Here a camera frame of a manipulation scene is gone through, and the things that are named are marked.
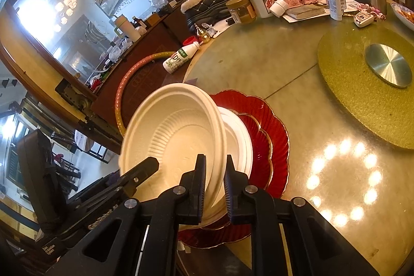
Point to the white plastic bag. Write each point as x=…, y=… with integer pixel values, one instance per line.
x=118, y=49

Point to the wall mirror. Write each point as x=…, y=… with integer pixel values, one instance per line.
x=48, y=4

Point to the peanut butter jar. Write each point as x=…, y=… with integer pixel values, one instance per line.
x=242, y=11

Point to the small brown bottle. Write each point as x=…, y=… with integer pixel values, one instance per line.
x=138, y=22

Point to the large red scalloped plate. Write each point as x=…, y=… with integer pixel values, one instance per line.
x=275, y=133

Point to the book under pink cloth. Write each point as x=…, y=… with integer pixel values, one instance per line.
x=307, y=12

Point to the gold glitter round turntable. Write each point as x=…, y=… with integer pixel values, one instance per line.
x=349, y=101

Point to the white paper card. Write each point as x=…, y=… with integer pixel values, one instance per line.
x=181, y=247

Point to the white milk bottle green label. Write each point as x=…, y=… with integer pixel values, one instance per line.
x=179, y=57

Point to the multicoloured hula hoop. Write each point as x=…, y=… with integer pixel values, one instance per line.
x=129, y=75

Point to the white disposable bowl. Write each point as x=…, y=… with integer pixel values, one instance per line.
x=234, y=140
x=247, y=146
x=168, y=127

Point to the dark wooden sideboard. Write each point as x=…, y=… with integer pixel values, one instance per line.
x=168, y=27

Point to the plate with food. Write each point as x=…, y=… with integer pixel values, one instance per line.
x=404, y=15

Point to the small red scalloped plate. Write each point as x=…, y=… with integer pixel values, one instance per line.
x=260, y=146

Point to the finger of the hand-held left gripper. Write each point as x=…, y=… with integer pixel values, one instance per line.
x=142, y=172

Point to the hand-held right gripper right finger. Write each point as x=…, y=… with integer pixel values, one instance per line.
x=230, y=195

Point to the round metal turntable hub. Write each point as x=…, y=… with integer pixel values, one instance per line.
x=388, y=65

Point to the black fur-lined winter boot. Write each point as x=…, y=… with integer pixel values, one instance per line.
x=210, y=6

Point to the key bunch with fob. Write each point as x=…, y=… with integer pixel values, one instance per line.
x=364, y=17

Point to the dark wooden chair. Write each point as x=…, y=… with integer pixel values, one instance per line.
x=93, y=120

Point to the small black object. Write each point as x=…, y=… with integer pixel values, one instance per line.
x=229, y=21

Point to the gold gourd ornament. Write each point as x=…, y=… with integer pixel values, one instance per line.
x=202, y=33

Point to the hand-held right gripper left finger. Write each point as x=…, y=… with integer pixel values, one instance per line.
x=198, y=190

